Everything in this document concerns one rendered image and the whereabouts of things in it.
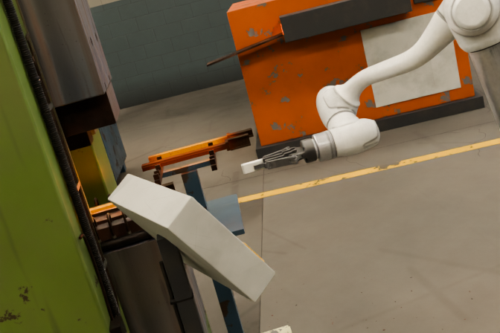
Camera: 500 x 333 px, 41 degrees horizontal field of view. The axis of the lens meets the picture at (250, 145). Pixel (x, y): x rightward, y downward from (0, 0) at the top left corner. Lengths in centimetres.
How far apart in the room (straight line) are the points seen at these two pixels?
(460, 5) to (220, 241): 83
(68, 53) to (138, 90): 797
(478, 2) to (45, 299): 128
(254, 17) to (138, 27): 443
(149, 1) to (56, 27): 776
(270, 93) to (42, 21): 380
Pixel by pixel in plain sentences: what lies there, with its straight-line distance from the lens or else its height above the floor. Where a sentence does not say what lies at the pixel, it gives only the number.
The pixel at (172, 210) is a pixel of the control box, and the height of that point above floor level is 118.
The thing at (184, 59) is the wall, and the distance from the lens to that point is 960.
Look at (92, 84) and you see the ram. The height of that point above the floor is 140.
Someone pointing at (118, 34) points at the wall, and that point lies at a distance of 971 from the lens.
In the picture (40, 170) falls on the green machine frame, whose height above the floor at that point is 127.
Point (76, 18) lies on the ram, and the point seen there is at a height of 158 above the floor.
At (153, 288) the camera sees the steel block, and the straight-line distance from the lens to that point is 203.
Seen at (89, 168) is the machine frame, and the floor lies 108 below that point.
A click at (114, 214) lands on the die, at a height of 99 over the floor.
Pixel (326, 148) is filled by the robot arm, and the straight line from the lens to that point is 207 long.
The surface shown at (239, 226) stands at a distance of 246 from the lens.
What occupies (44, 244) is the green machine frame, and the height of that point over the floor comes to 109.
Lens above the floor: 161
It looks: 15 degrees down
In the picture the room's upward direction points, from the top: 15 degrees counter-clockwise
